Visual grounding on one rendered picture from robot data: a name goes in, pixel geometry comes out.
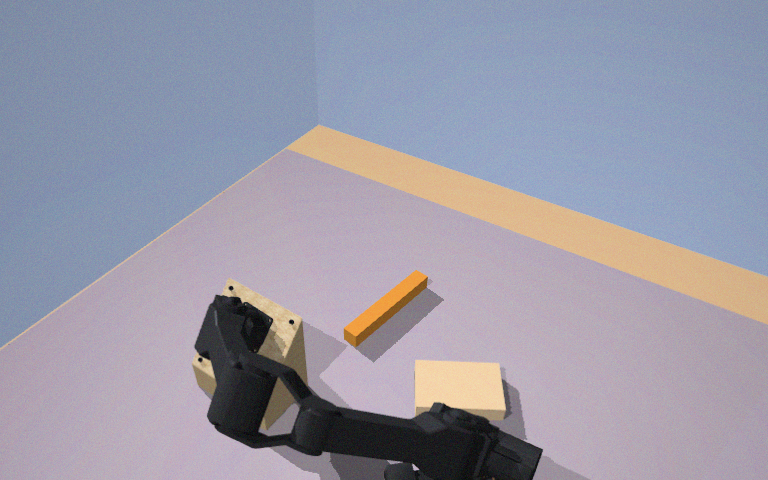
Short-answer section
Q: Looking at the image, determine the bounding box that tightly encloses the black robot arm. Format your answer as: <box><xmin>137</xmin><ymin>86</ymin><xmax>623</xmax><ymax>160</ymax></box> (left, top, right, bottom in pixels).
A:
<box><xmin>195</xmin><ymin>295</ymin><xmax>543</xmax><ymax>480</ymax></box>

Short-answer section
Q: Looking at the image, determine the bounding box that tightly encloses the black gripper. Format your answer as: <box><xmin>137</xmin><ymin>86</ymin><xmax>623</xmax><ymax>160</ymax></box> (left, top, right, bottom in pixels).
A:
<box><xmin>384</xmin><ymin>462</ymin><xmax>496</xmax><ymax>480</ymax></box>

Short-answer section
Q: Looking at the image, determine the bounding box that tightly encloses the orange rectangular bar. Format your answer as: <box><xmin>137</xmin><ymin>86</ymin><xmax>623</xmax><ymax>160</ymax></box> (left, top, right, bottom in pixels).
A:
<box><xmin>344</xmin><ymin>270</ymin><xmax>428</xmax><ymax>347</ymax></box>

